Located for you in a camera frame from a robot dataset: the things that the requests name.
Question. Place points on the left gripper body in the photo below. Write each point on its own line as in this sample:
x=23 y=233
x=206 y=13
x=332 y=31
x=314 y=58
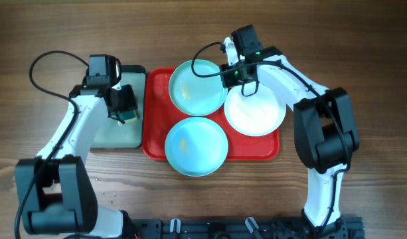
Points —
x=127 y=100

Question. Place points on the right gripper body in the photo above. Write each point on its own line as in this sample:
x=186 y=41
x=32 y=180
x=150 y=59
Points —
x=234 y=76

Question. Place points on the green yellow sponge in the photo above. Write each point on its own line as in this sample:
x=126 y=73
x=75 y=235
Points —
x=128 y=117

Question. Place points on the mint green plate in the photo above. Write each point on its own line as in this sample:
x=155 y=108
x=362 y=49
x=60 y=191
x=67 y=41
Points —
x=193 y=92

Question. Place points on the white plate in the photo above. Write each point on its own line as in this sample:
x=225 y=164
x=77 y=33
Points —
x=254 y=110

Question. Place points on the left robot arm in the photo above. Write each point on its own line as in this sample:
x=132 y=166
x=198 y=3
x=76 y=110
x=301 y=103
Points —
x=54 y=190

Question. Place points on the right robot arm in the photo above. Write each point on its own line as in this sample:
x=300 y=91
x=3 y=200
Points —
x=325 y=131

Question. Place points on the black water tray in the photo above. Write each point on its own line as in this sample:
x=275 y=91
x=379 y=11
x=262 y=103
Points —
x=113 y=134

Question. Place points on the red plastic tray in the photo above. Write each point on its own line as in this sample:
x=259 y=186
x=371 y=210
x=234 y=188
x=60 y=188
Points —
x=160 y=115

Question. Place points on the light blue plate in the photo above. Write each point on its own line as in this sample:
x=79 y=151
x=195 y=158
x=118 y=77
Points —
x=196 y=146

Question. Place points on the black mounting rail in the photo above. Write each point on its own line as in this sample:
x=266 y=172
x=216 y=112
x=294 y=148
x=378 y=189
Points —
x=250 y=228

